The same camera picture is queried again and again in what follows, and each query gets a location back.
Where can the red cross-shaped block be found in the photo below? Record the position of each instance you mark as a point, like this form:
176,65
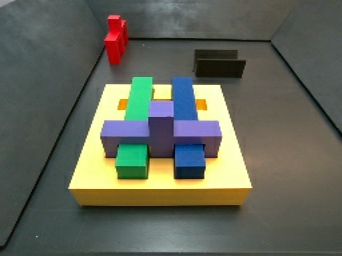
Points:
117,38

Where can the blue long block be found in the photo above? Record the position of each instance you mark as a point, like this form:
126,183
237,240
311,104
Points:
189,155

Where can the green long block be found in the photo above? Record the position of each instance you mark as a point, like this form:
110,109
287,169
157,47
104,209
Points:
132,162

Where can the black bracket holder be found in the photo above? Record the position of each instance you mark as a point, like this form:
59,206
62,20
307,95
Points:
218,63

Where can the purple cross-shaped block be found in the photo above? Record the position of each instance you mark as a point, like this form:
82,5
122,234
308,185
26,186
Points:
161,132

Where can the yellow board base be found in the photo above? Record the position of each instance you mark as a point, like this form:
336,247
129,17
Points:
225,186

